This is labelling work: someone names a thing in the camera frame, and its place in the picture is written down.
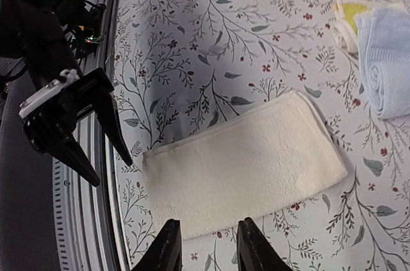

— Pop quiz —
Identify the blue rolled towel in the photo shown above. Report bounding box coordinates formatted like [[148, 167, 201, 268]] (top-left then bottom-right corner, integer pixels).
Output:
[[354, 8, 409, 119]]

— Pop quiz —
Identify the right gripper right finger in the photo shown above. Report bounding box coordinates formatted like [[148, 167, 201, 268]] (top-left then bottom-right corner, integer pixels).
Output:
[[236, 217, 291, 271]]

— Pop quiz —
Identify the cream towel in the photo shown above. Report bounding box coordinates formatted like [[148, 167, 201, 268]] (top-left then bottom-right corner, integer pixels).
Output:
[[143, 91, 347, 240]]

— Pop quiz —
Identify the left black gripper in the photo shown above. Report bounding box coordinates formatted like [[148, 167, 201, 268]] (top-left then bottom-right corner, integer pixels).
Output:
[[22, 68, 133, 187]]

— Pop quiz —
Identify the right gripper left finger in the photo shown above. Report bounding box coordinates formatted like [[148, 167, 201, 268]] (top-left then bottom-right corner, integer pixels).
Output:
[[131, 219, 182, 271]]

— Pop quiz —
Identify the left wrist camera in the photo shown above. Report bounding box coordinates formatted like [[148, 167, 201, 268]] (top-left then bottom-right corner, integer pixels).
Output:
[[19, 69, 79, 119]]

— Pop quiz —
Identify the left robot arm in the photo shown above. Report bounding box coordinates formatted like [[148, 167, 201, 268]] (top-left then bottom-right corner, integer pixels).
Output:
[[1, 0, 133, 186]]

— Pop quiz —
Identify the green white towel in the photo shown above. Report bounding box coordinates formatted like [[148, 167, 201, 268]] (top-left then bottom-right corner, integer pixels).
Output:
[[332, 0, 373, 60]]

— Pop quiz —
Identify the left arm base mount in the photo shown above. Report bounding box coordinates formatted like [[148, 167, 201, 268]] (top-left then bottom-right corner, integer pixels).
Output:
[[55, 0, 106, 59]]

